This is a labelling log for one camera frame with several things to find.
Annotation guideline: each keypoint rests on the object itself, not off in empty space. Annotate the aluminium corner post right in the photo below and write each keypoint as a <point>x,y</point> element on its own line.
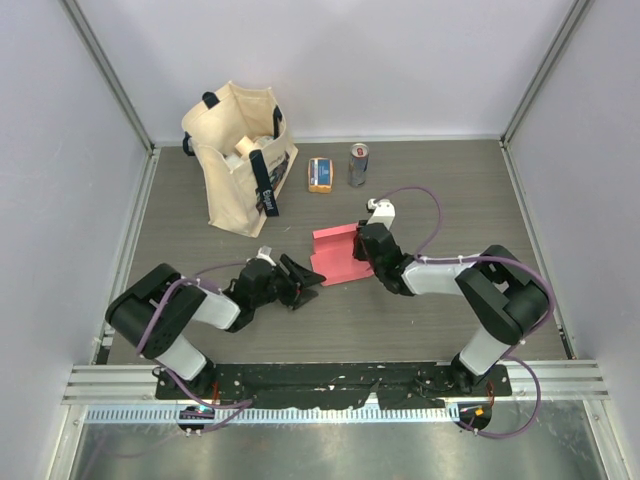
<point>560,41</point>

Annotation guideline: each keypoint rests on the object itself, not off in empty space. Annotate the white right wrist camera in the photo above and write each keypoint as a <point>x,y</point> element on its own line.
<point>381,211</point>

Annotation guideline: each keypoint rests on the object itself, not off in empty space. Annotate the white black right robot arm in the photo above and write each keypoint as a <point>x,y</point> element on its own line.
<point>509,299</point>

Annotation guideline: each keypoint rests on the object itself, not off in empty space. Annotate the cream lotion bottle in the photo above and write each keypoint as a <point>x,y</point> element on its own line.
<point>246,146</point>

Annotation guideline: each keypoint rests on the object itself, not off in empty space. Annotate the slotted cable duct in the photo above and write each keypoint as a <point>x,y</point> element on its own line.
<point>370,413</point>

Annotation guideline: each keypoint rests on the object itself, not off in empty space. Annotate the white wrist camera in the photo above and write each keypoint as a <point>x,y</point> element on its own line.
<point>381,211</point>
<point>264,253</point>

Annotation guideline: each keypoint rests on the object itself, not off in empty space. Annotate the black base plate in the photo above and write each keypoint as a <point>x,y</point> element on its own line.
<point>339,386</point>

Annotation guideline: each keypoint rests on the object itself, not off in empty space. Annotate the silver energy drink can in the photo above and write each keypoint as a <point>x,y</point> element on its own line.
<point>358,164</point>

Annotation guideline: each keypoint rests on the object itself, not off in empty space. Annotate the clear plastic bottle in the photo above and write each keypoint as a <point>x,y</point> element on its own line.
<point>236,162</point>

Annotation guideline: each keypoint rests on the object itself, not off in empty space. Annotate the aluminium corner post left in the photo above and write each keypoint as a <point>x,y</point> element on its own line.
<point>101,61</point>

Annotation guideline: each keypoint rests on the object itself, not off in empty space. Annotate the beige canvas tote bag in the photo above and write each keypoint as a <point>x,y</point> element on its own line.
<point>240,202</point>

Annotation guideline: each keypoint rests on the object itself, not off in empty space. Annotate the aluminium front rail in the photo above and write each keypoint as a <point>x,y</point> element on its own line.
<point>116,384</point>

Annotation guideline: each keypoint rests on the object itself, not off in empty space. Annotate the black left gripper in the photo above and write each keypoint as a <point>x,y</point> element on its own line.
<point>294,296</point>

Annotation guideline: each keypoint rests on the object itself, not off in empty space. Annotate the pink paper box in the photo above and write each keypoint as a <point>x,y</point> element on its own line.
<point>333,258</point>

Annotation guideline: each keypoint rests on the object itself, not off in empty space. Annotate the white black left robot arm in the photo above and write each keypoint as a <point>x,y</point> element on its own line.
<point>153,313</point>

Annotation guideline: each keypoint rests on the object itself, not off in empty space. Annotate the round tin with label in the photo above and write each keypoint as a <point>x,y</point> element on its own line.
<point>263,141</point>

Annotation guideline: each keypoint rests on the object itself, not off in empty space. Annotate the orange sponge blue label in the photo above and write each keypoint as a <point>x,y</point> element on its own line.
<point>320,175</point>

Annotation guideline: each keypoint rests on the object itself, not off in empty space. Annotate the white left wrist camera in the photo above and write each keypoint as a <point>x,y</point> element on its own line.
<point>264,253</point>

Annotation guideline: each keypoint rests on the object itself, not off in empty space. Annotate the aluminium corner post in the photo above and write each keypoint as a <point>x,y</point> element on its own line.
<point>560,41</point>
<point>101,61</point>

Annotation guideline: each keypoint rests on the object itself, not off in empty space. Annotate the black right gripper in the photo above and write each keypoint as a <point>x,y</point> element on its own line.
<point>358,251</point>

